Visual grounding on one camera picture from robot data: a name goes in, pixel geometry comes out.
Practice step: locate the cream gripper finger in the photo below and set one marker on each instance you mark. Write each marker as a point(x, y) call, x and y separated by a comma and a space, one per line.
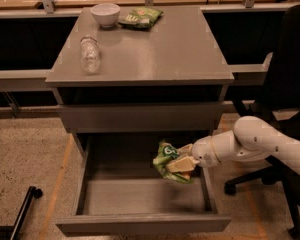
point(182, 164)
point(185, 149)

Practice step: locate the open grey middle drawer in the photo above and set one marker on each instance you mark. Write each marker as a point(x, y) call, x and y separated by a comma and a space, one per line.
point(120, 192)

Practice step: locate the grey metal frame rail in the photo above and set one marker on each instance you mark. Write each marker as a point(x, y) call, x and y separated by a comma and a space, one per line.
point(23, 80)

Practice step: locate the black office chair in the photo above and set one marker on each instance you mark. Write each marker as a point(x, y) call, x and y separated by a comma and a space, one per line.
point(277, 110)

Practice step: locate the clear plastic water bottle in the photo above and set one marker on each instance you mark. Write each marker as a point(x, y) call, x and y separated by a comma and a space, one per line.
point(90, 55)

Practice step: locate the green rice chip bag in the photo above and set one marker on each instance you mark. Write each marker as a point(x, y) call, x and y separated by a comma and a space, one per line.
point(167, 153)

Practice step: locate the grey drawer cabinet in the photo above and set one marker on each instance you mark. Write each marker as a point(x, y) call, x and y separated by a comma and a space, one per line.
point(176, 61)

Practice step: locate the black metal stand leg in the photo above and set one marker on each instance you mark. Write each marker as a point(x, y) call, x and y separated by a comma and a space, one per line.
point(12, 232)

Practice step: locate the white ceramic bowl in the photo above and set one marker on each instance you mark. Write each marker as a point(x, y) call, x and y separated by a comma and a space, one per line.
point(106, 14)

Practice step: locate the closed grey upper drawer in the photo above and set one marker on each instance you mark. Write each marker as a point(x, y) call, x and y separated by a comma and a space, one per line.
point(111, 118)

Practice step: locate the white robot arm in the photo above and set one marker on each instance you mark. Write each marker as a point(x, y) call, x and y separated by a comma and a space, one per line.
point(251, 139)

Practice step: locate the small green snack bag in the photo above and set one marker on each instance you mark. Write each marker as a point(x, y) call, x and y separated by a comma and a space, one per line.
point(141, 18)

